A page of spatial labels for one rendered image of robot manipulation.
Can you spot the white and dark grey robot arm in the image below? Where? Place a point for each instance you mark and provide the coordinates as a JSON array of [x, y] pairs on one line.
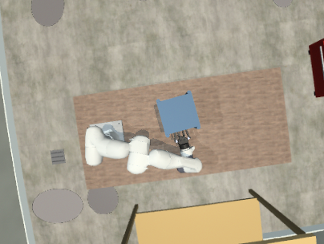
[[109, 145]]

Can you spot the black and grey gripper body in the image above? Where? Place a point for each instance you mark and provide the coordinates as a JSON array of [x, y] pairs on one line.
[[183, 144]]

